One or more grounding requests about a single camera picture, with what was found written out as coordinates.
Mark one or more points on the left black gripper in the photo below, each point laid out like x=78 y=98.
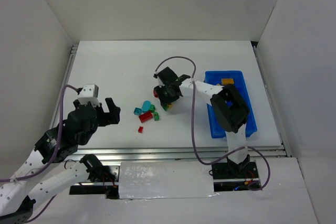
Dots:
x=97 y=114

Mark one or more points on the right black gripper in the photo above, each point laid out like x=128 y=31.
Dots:
x=163 y=97

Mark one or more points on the orange lego brick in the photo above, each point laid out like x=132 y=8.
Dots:
x=227 y=81

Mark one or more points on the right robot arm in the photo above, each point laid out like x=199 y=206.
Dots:
x=237 y=156

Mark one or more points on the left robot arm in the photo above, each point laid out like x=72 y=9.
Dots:
x=28 y=188

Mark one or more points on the red flower lego piece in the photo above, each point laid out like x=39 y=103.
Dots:
x=155 y=94

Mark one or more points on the green curved lego brick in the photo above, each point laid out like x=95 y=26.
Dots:
x=165 y=107

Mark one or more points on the small green lego brick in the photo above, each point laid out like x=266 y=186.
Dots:
x=152 y=108

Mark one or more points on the light blue oval lego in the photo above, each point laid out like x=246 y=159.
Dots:
x=146 y=106

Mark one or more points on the green lego with red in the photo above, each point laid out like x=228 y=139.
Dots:
x=156 y=116

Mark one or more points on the teal square lego brick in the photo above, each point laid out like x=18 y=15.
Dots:
x=137 y=111

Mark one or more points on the large red lego brick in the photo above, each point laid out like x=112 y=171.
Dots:
x=145 y=116

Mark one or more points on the blue compartment tray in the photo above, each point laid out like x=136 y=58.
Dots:
x=231 y=110

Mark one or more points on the white foil cover plate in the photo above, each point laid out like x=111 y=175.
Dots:
x=167 y=180

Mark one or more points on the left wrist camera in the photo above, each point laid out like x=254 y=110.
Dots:
x=88 y=94

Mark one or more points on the aluminium frame rail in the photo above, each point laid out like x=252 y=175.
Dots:
x=166 y=154

